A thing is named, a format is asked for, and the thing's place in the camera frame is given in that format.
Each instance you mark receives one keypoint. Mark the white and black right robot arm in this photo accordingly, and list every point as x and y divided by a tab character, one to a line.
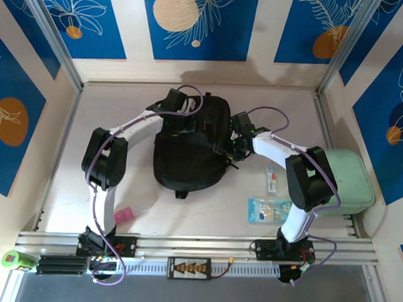
310	182

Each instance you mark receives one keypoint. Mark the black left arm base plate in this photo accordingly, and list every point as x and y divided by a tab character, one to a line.
127	246

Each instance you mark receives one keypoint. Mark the black charging board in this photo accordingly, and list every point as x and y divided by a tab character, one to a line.
189	268

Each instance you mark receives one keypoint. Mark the mint green zip pouch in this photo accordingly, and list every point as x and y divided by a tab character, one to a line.
354	181

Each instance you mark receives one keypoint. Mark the blue floral wall poster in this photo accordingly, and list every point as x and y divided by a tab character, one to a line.
300	28
363	47
93	19
200	24
16	26
386	132
9	116

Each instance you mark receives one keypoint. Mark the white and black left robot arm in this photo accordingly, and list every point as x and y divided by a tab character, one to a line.
102	207

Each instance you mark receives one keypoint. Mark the pink and clear pill box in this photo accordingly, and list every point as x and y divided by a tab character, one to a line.
123	216

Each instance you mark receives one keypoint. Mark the black backpack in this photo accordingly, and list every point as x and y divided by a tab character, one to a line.
187	167

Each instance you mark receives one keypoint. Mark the aluminium frame post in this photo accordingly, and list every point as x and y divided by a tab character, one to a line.
55	41
346	47

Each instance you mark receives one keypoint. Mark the aluminium rail beam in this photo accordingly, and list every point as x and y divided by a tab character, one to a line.
200	246

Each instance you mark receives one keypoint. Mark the light blue sachet packet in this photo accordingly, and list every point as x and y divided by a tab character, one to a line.
267	210

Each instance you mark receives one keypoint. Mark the black ribbed power box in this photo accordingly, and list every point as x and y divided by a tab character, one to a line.
61	265

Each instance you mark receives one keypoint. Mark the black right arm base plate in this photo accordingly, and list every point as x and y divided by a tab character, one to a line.
264	249

